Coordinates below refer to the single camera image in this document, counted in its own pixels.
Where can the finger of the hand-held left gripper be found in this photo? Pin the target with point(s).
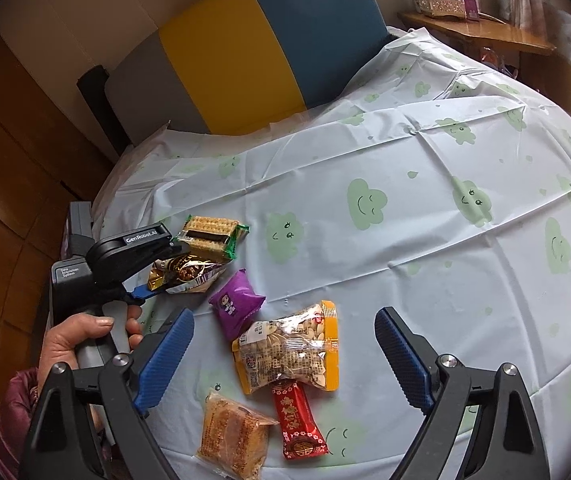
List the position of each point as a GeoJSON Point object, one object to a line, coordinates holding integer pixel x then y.
{"type": "Point", "coordinates": [180, 250]}
{"type": "Point", "coordinates": [145, 293]}

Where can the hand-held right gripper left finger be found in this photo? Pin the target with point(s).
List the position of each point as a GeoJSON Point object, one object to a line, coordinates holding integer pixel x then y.
{"type": "Point", "coordinates": [160, 360]}

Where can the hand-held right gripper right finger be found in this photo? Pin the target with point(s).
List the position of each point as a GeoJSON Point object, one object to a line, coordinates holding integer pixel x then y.
{"type": "Point", "coordinates": [405, 360]}

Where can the gold brown snack packet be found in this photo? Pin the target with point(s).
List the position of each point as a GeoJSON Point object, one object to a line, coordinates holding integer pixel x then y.
{"type": "Point", "coordinates": [190, 270]}

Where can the green edged cracker packet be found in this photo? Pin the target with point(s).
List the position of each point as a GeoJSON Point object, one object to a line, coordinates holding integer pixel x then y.
{"type": "Point", "coordinates": [210, 247]}

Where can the purple snack packet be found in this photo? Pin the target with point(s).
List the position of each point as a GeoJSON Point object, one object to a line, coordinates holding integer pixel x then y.
{"type": "Point", "coordinates": [235, 305]}

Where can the orange pastry packet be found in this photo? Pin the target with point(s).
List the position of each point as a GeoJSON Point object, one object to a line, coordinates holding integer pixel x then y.
{"type": "Point", "coordinates": [233, 430]}

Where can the orange clear nut packet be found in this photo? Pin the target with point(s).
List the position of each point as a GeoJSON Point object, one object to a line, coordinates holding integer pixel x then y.
{"type": "Point", "coordinates": [285, 350]}

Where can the long red candy packet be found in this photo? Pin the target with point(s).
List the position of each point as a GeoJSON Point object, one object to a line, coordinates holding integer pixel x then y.
{"type": "Point", "coordinates": [298, 425]}

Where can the person's left hand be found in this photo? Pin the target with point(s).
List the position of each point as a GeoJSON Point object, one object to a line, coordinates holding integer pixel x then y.
{"type": "Point", "coordinates": [70, 335]}

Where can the cloud print tablecloth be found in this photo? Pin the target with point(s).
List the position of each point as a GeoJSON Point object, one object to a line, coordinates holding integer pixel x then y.
{"type": "Point", "coordinates": [415, 260]}

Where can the grey yellow blue sofa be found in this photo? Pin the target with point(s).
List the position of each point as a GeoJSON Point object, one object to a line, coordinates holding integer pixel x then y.
{"type": "Point", "coordinates": [225, 60]}

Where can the wooden side table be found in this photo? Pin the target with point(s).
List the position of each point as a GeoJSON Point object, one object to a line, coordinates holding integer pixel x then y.
{"type": "Point", "coordinates": [490, 35]}

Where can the purple box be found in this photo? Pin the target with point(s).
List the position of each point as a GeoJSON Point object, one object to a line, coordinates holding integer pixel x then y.
{"type": "Point", "coordinates": [468, 2]}

